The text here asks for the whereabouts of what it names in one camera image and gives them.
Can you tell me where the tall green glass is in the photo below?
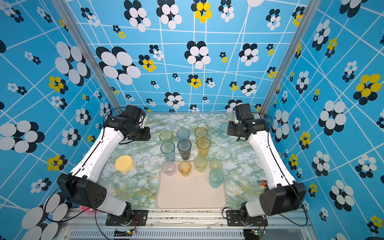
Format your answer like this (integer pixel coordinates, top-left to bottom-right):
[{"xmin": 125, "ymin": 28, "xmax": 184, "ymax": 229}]
[{"xmin": 159, "ymin": 131, "xmax": 173, "ymax": 142}]

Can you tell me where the short pale green glass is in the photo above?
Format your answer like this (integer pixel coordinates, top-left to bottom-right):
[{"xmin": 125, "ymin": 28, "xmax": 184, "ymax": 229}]
[{"xmin": 209, "ymin": 159, "xmax": 222, "ymax": 170}]

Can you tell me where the short clear glass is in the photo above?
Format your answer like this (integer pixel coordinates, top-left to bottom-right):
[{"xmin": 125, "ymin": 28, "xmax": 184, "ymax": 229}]
[{"xmin": 162, "ymin": 161, "xmax": 176, "ymax": 176}]

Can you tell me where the short light green glass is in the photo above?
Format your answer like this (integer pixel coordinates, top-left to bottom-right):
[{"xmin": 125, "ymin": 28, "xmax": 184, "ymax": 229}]
[{"xmin": 194, "ymin": 156, "xmax": 208, "ymax": 173}]

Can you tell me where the tall teal front glass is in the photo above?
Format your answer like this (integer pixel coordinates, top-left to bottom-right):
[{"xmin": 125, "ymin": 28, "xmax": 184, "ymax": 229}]
[{"xmin": 209, "ymin": 169, "xmax": 224, "ymax": 188}]

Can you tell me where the short amber glass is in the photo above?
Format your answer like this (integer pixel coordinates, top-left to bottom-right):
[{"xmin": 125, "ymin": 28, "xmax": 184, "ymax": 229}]
[{"xmin": 178, "ymin": 162, "xmax": 192, "ymax": 177}]

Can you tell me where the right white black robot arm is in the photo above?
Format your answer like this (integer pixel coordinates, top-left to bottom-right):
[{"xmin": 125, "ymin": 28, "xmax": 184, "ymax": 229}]
[{"xmin": 227, "ymin": 104, "xmax": 307, "ymax": 225}]

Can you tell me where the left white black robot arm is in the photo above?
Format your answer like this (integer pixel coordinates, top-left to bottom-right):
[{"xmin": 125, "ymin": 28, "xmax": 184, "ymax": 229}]
[{"xmin": 57, "ymin": 105, "xmax": 151, "ymax": 225}]

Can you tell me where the beige rectangular tray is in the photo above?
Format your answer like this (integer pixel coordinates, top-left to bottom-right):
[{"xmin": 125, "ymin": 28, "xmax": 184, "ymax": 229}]
[{"xmin": 156, "ymin": 162, "xmax": 227, "ymax": 210}]

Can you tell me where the yellow round sponge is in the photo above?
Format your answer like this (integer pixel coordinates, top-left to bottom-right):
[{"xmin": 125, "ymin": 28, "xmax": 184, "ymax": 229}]
[{"xmin": 115, "ymin": 155, "xmax": 134, "ymax": 173}]

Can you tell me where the tall light blue glass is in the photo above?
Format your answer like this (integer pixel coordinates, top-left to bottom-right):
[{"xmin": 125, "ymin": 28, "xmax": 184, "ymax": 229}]
[{"xmin": 161, "ymin": 142, "xmax": 175, "ymax": 162}]

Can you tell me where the tall amber back glass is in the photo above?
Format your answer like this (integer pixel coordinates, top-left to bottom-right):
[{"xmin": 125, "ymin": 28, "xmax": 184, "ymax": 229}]
[{"xmin": 194, "ymin": 127, "xmax": 208, "ymax": 141}]

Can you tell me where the tall amber glass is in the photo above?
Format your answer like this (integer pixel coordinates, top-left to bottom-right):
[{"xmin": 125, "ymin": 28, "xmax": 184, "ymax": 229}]
[
  {"xmin": 197, "ymin": 137, "xmax": 211, "ymax": 157},
  {"xmin": 194, "ymin": 127, "xmax": 208, "ymax": 141}
]

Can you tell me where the tall amber front glass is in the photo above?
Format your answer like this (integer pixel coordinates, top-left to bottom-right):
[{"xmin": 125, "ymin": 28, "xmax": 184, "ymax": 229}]
[{"xmin": 197, "ymin": 137, "xmax": 211, "ymax": 157}]

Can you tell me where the tall blue-grey back glass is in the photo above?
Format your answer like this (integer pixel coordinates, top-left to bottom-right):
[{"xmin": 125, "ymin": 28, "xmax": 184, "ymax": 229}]
[{"xmin": 177, "ymin": 128, "xmax": 190, "ymax": 141}]

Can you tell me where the tall dark grey glass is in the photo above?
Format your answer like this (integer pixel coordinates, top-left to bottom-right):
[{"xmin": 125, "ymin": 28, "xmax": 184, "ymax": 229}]
[{"xmin": 177, "ymin": 139, "xmax": 192, "ymax": 161}]

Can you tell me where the red black utility knife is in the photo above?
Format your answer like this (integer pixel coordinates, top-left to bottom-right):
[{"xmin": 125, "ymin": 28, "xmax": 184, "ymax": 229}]
[{"xmin": 260, "ymin": 180, "xmax": 268, "ymax": 187}]

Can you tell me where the pink plush doll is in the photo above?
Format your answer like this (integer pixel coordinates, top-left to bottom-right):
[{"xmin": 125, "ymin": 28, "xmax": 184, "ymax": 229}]
[{"xmin": 81, "ymin": 206, "xmax": 93, "ymax": 213}]

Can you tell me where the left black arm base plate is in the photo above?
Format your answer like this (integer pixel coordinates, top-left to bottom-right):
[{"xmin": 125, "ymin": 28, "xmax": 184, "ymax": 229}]
[{"xmin": 105, "ymin": 210, "xmax": 149, "ymax": 227}]

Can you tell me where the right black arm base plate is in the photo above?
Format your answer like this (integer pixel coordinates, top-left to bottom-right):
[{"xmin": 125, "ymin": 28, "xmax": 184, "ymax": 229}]
[{"xmin": 224, "ymin": 210, "xmax": 268, "ymax": 228}]

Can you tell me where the aluminium front rail frame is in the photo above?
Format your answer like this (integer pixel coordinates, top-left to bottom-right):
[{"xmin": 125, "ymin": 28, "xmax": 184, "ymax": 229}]
[{"xmin": 56, "ymin": 209, "xmax": 318, "ymax": 240}]

